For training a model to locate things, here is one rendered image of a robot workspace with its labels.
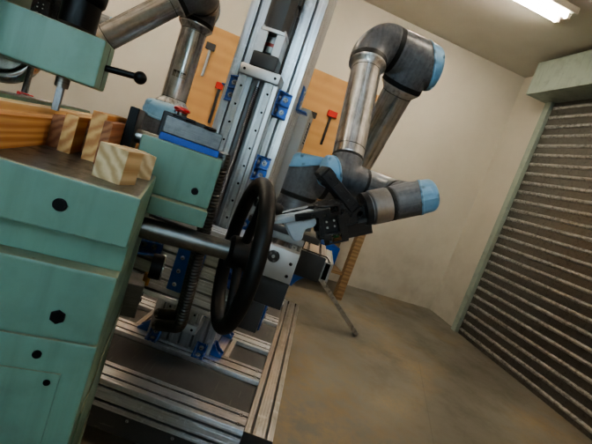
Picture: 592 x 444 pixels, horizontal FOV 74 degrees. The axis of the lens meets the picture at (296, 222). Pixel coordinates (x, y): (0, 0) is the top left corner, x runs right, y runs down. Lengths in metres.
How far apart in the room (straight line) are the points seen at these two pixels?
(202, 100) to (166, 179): 3.24
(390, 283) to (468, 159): 1.58
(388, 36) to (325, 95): 2.97
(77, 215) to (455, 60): 4.38
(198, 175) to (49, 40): 0.28
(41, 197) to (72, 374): 0.22
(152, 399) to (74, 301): 0.84
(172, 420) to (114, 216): 0.95
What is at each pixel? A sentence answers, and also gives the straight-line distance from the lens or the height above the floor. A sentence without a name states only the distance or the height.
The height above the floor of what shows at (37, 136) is 0.91.
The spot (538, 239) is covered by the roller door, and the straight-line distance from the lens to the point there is 3.95.
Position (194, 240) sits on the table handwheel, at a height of 0.82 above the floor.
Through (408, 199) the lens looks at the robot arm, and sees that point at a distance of 0.86.
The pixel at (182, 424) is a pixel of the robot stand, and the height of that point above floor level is 0.18.
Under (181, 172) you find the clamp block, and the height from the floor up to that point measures 0.92.
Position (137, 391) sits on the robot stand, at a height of 0.23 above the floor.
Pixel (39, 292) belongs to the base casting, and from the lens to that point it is 0.53.
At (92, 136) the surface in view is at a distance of 0.64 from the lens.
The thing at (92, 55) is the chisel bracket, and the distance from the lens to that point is 0.68.
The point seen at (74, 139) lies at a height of 0.92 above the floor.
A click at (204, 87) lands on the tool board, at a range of 3.93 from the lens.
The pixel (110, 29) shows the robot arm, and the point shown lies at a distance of 1.40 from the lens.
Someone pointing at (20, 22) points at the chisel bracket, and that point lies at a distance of 0.70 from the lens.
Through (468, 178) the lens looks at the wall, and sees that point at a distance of 4.72.
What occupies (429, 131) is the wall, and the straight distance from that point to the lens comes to 4.45.
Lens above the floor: 0.99
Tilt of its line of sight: 7 degrees down
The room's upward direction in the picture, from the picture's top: 19 degrees clockwise
